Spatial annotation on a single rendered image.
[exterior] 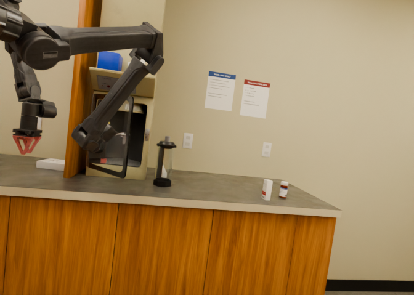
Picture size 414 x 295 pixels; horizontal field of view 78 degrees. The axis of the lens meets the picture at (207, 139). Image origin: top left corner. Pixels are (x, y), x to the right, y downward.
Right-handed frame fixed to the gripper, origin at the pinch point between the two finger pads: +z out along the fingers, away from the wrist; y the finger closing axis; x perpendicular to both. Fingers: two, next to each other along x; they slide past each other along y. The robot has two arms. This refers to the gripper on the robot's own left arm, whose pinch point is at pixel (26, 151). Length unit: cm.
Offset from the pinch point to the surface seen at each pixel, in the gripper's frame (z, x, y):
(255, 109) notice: -38, -122, 75
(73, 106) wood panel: -21.2, -8.2, 24.3
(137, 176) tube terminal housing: 13, -42, 34
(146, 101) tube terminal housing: -29, -43, 33
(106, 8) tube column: -75, -17, 32
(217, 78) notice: -57, -89, 75
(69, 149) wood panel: 0.7, -8.4, 24.7
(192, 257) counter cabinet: 45, -75, 7
